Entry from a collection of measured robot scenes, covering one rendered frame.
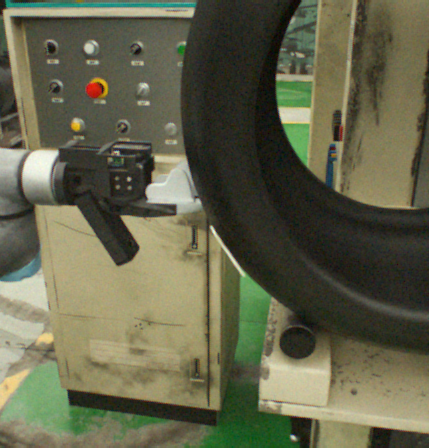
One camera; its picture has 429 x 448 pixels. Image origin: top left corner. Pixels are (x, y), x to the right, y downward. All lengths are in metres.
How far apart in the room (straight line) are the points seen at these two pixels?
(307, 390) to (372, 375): 0.12
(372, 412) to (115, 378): 1.15
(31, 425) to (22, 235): 1.20
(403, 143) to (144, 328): 0.98
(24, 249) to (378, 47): 0.63
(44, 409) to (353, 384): 1.36
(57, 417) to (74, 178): 1.30
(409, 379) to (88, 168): 0.52
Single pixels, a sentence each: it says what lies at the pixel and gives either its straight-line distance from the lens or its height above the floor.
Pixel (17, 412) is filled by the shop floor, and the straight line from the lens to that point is 1.96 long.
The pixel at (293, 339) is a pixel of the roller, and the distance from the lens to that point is 0.64.
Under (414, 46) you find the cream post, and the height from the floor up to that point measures 1.22.
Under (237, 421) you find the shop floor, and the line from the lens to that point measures 1.82.
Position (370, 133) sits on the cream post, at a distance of 0.92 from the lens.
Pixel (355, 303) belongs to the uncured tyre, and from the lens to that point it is 0.58.
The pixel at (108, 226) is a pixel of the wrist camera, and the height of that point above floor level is 1.01.
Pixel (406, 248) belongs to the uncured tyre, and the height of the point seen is 0.93.
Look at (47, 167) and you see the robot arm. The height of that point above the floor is 1.09.
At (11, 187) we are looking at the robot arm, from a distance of 0.73.
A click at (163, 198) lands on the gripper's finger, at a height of 1.05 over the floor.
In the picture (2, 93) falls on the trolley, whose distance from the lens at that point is 4.39.
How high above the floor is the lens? 1.29
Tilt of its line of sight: 23 degrees down
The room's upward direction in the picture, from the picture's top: straight up
